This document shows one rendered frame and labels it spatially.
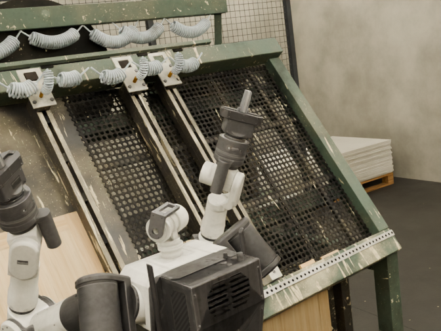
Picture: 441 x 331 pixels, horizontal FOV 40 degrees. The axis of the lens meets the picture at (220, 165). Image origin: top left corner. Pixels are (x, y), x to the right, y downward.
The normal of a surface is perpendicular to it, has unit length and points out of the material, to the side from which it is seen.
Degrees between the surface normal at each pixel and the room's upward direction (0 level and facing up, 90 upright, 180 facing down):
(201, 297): 90
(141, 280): 42
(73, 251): 55
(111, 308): 64
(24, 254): 114
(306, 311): 90
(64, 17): 90
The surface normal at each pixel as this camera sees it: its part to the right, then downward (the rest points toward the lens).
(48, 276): 0.43, -0.51
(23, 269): 0.11, 0.55
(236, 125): 0.15, 0.29
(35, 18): 0.63, 0.06
